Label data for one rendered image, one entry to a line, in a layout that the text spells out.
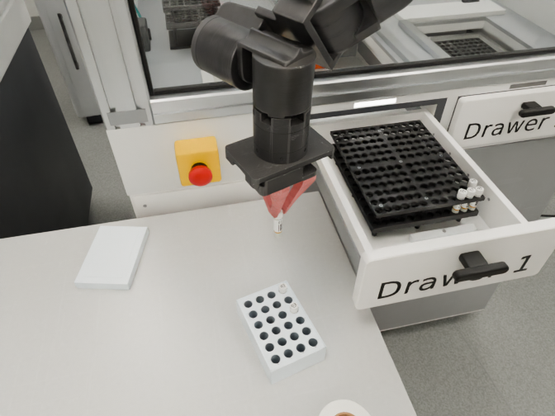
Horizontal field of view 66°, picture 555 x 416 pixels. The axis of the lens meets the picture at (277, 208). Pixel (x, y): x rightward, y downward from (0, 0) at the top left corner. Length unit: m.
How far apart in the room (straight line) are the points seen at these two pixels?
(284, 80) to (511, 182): 0.86
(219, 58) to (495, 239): 0.41
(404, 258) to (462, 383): 1.04
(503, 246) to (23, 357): 0.69
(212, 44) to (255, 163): 0.12
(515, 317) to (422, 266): 1.21
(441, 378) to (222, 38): 1.33
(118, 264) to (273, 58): 0.49
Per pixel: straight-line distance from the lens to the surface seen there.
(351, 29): 0.43
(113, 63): 0.71
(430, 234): 0.71
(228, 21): 0.45
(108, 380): 0.68
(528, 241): 0.67
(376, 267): 0.56
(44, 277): 0.82
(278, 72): 0.38
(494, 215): 0.76
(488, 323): 1.73
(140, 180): 0.82
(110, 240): 0.81
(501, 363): 1.66
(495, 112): 0.95
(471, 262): 0.60
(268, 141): 0.42
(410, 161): 0.75
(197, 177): 0.73
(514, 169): 1.14
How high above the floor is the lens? 1.34
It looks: 44 degrees down
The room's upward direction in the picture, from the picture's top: straight up
